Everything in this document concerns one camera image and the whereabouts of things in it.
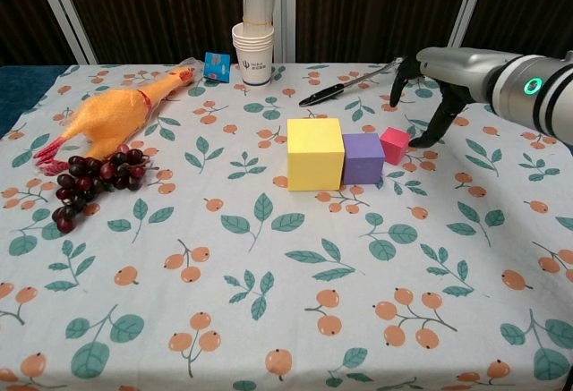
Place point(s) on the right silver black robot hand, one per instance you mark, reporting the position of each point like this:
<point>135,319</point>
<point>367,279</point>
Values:
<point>456,71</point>

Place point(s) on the small pink foam cube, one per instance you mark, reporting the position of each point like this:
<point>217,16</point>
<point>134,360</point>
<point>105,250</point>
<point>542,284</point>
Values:
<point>394,145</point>

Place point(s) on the purple cube block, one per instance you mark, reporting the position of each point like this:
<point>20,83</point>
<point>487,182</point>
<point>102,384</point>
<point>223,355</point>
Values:
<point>363,160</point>

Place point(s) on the large yellow foam cube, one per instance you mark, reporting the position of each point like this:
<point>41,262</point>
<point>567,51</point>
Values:
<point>313,158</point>

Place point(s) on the dark brown curtain panel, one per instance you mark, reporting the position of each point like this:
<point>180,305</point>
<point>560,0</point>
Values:
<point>371,11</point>
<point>27,11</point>
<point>170,6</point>
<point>528,2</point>

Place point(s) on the white paper cup stack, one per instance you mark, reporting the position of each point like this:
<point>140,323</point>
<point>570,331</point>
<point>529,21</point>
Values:
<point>254,62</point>

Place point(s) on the small blue carton box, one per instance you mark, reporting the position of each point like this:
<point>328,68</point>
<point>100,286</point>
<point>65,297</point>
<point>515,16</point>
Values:
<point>217,67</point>

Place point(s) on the floral leaf print tablecloth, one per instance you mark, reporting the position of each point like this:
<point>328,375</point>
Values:
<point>277,274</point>

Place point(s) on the orange rubber chicken toy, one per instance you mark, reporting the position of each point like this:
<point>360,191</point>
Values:
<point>112,116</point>

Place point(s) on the dark red grape bunch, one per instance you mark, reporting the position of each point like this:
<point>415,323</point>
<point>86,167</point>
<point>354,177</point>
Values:
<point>89,181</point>

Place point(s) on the blue table cover cloth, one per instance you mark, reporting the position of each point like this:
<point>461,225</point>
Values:
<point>18,91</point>

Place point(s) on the grey aluminium frame post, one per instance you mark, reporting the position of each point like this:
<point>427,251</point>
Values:
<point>467,6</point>
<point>67,11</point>
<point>286,15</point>

